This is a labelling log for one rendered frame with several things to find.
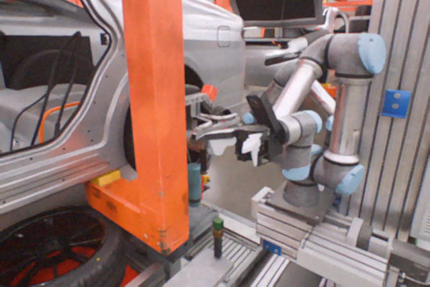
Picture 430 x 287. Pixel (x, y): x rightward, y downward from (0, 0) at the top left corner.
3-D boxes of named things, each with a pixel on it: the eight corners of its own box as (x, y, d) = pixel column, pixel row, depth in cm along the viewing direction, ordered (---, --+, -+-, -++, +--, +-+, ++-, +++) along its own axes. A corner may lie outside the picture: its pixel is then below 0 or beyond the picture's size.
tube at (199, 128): (193, 119, 167) (193, 103, 164) (218, 126, 156) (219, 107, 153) (172, 126, 154) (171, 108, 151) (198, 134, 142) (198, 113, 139)
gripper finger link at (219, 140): (199, 159, 65) (238, 156, 65) (196, 135, 63) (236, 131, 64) (199, 155, 68) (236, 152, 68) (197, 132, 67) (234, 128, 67)
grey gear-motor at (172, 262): (152, 238, 196) (148, 196, 186) (197, 267, 172) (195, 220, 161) (132, 253, 183) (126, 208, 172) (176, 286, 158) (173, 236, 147)
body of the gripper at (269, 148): (257, 167, 61) (290, 154, 68) (255, 130, 59) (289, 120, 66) (234, 160, 67) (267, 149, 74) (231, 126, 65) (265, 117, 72)
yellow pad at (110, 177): (108, 171, 166) (107, 164, 165) (121, 178, 158) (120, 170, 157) (87, 179, 156) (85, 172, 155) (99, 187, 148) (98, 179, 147)
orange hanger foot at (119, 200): (111, 192, 174) (105, 141, 163) (168, 224, 143) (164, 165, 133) (86, 203, 161) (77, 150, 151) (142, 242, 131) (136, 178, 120)
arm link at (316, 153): (299, 167, 119) (302, 138, 114) (328, 179, 109) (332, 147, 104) (281, 175, 111) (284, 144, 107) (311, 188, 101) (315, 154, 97)
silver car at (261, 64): (300, 65, 845) (305, 10, 797) (367, 69, 737) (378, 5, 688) (194, 85, 473) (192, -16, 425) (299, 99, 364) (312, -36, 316)
